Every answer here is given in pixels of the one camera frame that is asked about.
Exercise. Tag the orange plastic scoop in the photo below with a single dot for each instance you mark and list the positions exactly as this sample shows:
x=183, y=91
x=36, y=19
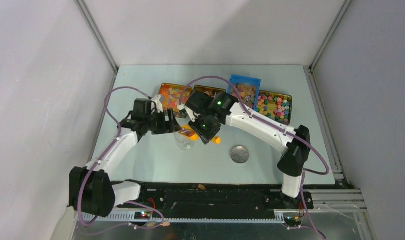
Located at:
x=188, y=132

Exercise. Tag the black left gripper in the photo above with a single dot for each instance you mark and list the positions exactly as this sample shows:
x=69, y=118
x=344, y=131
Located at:
x=166, y=126

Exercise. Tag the clear plastic jar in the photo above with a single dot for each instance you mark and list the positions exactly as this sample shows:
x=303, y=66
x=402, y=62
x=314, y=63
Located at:
x=183, y=142

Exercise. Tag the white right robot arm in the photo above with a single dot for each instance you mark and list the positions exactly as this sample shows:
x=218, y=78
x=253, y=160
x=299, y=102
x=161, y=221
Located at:
x=290, y=142

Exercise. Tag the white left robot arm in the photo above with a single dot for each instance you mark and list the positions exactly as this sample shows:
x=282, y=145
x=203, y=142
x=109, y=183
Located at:
x=91, y=190

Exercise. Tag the blue bin of candies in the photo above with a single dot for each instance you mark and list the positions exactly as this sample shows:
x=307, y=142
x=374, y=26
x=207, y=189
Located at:
x=247, y=87

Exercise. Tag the silver metal jar lid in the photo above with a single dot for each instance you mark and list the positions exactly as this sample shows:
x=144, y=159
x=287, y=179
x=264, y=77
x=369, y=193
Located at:
x=239, y=154

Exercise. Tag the tin of gummy candies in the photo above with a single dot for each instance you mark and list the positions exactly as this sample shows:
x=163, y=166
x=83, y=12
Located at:
x=171, y=97

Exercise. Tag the tin of lollipops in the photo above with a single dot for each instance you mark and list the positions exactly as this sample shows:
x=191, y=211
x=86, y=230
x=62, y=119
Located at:
x=208, y=90

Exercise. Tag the tin of colourful cube candies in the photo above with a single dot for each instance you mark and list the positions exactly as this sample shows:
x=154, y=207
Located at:
x=275, y=106

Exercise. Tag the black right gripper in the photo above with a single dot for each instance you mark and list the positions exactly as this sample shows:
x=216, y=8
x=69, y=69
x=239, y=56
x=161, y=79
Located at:
x=206, y=136

